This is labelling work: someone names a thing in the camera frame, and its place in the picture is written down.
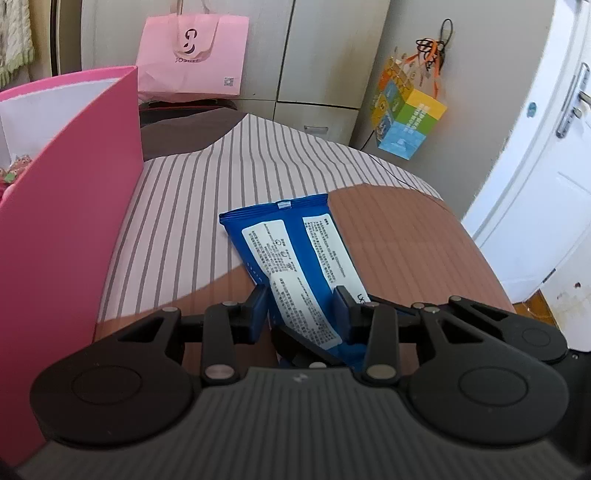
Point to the cream towel with green trim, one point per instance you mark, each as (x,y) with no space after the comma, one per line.
(14,41)

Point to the pink patterned fabric item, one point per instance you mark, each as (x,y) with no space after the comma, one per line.
(14,173)

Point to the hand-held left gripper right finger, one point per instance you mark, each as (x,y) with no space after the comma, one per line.
(342,307)

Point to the striped bed sheet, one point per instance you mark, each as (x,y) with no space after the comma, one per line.
(184,221)

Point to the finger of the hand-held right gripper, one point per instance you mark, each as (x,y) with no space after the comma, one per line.
(455,307)
(295,350)

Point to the white door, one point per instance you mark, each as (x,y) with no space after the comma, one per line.
(545,184)

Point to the pink cardboard box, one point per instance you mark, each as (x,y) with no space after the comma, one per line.
(69,230)

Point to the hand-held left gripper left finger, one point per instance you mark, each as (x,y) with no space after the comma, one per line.
(259,318)

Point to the round teal sticker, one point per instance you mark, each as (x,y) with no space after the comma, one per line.
(532,107)

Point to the colourful gift bag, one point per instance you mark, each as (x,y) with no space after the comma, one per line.
(406,115)

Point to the blue wet wipes pack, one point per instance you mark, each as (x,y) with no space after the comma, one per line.
(295,249)

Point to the black suitcase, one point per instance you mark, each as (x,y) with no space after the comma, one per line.
(184,110)

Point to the pink paper shopping bag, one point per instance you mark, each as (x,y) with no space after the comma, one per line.
(198,60)

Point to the white wardrobe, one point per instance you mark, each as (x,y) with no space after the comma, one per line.
(323,55)

